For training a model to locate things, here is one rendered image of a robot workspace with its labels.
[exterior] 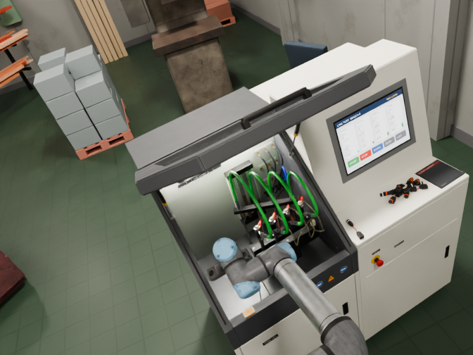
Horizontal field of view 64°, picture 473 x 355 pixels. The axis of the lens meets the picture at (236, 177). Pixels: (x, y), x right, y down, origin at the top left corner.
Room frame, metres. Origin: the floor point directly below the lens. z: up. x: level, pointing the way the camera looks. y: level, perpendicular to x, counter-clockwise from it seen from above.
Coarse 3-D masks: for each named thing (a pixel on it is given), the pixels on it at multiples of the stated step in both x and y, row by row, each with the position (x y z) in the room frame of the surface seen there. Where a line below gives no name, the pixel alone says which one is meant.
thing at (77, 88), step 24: (48, 72) 4.71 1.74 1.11; (72, 72) 4.89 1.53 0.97; (96, 72) 4.93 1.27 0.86; (48, 96) 4.47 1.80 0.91; (72, 96) 4.50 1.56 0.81; (96, 96) 4.54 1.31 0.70; (72, 120) 4.48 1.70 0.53; (96, 120) 4.52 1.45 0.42; (120, 120) 4.56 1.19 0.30; (72, 144) 4.47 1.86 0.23; (96, 144) 4.50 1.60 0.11
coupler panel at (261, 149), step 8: (264, 144) 1.55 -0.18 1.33; (272, 144) 1.56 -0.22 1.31; (256, 152) 1.54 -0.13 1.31; (264, 152) 1.55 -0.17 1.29; (272, 152) 1.56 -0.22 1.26; (256, 160) 1.54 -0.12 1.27; (256, 168) 1.53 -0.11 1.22; (264, 168) 1.54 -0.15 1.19; (280, 168) 1.57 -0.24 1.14; (264, 176) 1.54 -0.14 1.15; (272, 176) 1.55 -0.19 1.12; (272, 184) 1.55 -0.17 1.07
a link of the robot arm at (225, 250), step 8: (224, 240) 0.83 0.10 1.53; (232, 240) 0.85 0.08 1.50; (216, 248) 0.82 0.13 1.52; (224, 248) 0.81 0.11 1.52; (232, 248) 0.80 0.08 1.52; (216, 256) 0.79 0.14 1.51; (224, 256) 0.78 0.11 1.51; (232, 256) 0.79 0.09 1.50; (240, 256) 0.79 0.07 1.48; (224, 264) 0.78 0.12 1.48
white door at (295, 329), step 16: (336, 288) 1.03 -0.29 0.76; (352, 288) 1.05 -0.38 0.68; (336, 304) 1.02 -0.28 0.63; (352, 304) 1.05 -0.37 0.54; (288, 320) 0.95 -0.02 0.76; (304, 320) 0.97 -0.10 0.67; (256, 336) 0.91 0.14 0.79; (272, 336) 0.93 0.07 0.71; (288, 336) 0.94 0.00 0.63; (304, 336) 0.97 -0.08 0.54; (256, 352) 0.90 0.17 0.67; (272, 352) 0.92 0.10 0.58; (288, 352) 0.94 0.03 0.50; (304, 352) 0.96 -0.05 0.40
